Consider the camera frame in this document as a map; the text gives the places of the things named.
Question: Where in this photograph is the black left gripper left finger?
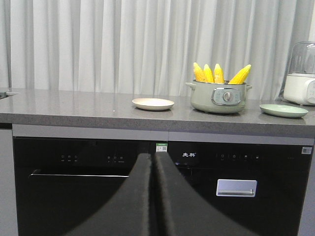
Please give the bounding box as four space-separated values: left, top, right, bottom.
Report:
67 153 152 236

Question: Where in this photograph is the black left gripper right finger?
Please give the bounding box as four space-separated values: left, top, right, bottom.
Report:
153 152 255 236

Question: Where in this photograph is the pale yellow corn cob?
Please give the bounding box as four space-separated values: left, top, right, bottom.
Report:
193 62 206 82

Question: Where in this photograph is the bright yellow corn cob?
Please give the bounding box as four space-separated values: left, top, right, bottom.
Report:
229 64 252 85
203 64 215 83

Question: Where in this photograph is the black built-in dishwasher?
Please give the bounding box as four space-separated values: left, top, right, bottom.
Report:
13 124 168 236

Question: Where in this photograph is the black drawer disinfection cabinet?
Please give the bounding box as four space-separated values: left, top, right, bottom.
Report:
167 132 315 236

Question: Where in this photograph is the beige round plate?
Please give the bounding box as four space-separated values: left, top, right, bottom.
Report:
132 98 174 111

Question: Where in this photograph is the grey left cabinet door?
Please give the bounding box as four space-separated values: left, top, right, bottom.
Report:
0 123 18 236

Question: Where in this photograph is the grey cabinet door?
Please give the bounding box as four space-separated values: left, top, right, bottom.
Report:
298 148 315 236
0 123 18 236

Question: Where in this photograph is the grey right cabinet door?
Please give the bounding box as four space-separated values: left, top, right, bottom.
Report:
298 148 315 236

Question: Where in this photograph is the green round plate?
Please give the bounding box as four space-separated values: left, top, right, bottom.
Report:
259 104 308 118

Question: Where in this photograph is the white pleated curtain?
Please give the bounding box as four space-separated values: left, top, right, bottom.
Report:
0 0 315 100

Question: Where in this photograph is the steel sink basin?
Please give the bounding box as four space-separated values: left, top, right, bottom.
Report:
0 91 19 99

